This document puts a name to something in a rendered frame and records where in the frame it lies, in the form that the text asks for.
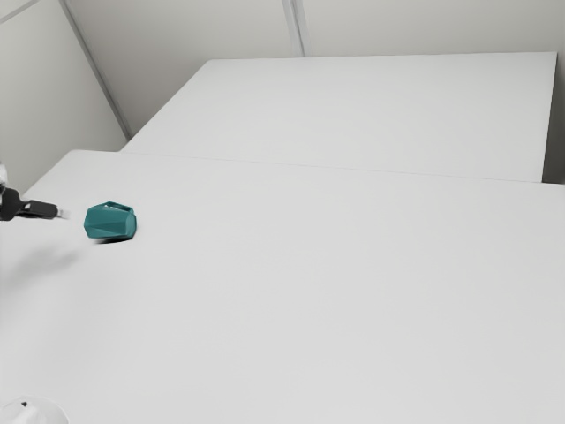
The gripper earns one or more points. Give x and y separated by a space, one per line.
9 204

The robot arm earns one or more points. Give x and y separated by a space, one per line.
27 413

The teal faceted mug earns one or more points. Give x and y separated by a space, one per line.
108 224

